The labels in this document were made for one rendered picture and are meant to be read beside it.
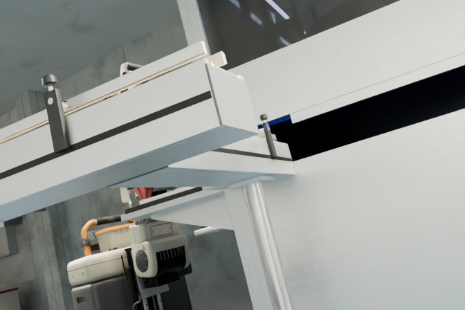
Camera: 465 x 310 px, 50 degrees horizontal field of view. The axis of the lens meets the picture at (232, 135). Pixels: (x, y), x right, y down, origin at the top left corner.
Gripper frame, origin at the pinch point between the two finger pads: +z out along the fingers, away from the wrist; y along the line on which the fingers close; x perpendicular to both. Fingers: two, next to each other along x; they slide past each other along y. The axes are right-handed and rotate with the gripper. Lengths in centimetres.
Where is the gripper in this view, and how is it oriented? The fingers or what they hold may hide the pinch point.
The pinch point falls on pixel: (147, 204)
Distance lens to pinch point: 180.9
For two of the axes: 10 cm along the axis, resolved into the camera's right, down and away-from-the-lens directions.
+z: 2.5, 9.4, -2.2
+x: 4.1, 1.1, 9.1
